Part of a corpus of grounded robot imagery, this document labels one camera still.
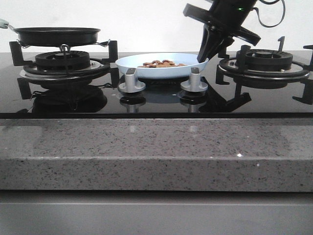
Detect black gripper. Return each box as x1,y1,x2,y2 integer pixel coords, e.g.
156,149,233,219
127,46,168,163
183,2,261,63

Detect brown meat pieces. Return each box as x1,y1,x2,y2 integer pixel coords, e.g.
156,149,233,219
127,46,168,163
138,60,187,68

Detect light blue plate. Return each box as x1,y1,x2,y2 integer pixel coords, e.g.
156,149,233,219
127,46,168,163
115,52,208,79

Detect black frying pan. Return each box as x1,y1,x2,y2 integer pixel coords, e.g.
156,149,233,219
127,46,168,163
0,19,101,47

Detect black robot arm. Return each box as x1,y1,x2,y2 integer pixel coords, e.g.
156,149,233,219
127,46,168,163
183,0,261,63

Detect right silver stove knob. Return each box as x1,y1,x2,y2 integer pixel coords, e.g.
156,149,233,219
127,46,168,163
180,67,208,93

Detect silver stove knob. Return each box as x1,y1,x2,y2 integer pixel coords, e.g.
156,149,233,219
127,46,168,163
118,68,146,93
180,67,208,93

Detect right black gas burner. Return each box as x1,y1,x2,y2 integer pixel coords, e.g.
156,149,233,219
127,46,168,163
215,36,313,105

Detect black gas burner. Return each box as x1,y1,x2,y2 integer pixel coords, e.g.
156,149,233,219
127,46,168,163
9,41,118,89
215,36,313,105

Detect black glass cooktop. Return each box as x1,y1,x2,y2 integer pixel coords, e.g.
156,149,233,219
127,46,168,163
0,53,313,119

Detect left silver stove knob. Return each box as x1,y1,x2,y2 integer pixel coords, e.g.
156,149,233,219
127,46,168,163
118,68,146,93

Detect left black gas burner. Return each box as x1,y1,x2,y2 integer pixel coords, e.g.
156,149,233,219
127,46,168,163
9,41,118,89

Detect grey cabinet drawer front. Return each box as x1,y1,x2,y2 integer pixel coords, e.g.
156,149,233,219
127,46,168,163
0,190,313,235

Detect black cable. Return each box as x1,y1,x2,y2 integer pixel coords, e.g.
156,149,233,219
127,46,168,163
253,0,287,28

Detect wire pan support ring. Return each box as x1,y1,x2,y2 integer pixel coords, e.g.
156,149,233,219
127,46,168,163
15,39,111,76

